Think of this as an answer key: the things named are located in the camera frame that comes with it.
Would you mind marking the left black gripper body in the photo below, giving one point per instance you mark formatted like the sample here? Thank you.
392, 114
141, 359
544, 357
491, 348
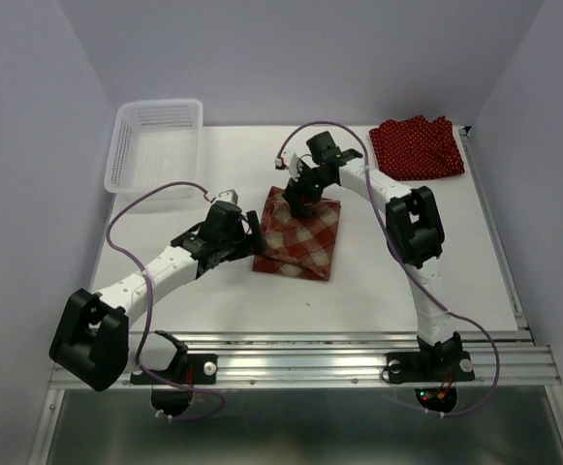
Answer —
236, 245

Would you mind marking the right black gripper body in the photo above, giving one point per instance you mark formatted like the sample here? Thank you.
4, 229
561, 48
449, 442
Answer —
310, 182

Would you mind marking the red cream plaid skirt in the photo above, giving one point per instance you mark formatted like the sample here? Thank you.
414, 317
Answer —
301, 248

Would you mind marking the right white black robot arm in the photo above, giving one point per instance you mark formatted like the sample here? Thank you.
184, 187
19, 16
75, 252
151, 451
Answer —
409, 217

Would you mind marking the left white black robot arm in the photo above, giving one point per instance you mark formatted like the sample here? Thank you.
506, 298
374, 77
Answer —
93, 340

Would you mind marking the white plastic basket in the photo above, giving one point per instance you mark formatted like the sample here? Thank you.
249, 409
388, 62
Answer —
153, 143

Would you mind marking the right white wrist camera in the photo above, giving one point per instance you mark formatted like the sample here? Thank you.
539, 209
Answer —
290, 163

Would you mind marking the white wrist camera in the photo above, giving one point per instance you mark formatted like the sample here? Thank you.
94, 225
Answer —
224, 198
290, 163

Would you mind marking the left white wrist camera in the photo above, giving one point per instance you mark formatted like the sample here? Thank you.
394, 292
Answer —
224, 198

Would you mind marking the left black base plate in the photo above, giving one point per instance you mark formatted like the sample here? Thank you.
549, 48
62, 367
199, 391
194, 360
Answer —
184, 370

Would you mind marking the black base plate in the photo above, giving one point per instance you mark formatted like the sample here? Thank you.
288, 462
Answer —
184, 370
423, 368

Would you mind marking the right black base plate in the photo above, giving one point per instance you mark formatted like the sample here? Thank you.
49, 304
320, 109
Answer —
423, 368

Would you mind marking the aluminium rail frame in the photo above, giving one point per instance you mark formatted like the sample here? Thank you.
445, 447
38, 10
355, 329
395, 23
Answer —
303, 379

